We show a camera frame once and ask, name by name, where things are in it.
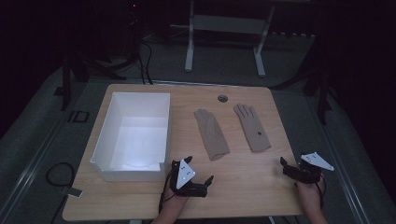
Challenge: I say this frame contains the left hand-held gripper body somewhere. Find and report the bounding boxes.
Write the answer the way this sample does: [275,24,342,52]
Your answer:
[169,158,208,199]

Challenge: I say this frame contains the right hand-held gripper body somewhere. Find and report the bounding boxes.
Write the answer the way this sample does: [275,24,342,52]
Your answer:
[288,151,335,185]

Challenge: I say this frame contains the plain beige glove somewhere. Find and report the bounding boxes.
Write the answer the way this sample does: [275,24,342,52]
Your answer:
[193,108,231,161]

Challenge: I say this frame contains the beige glove with black dot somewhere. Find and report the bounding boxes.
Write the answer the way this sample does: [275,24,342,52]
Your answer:
[233,103,272,153]

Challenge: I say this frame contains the white plastic box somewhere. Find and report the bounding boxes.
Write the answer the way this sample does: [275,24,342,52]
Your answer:
[90,91,172,183]

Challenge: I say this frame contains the person's right hand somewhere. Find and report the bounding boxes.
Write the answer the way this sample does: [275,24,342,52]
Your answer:
[293,174,327,213]

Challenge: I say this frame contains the person's left hand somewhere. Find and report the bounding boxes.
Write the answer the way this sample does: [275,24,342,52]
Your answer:
[161,183,191,217]

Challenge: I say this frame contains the grey tape piece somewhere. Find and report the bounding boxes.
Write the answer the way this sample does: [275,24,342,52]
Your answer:
[66,187,84,199]

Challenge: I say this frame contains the white metal stand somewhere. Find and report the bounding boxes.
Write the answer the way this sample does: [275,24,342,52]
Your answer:
[170,0,276,78]

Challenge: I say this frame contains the black tripod stand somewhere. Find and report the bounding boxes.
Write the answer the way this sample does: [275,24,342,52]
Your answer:
[53,0,143,112]

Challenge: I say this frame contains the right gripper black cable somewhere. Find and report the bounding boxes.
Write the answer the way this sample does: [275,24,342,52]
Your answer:
[315,174,328,210]

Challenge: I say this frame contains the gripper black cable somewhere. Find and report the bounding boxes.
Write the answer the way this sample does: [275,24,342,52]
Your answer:
[315,174,328,210]
[157,169,176,216]

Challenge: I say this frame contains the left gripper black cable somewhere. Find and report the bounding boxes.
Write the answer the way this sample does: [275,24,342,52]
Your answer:
[157,169,176,216]

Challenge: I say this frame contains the metal floor rail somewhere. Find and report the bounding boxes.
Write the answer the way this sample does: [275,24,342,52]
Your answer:
[318,122,373,224]
[0,115,71,224]

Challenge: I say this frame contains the black floor cables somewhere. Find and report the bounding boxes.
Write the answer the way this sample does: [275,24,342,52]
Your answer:
[135,40,154,85]

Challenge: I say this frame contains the black looped floor cable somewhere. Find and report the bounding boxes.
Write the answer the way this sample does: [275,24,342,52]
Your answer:
[45,161,76,188]

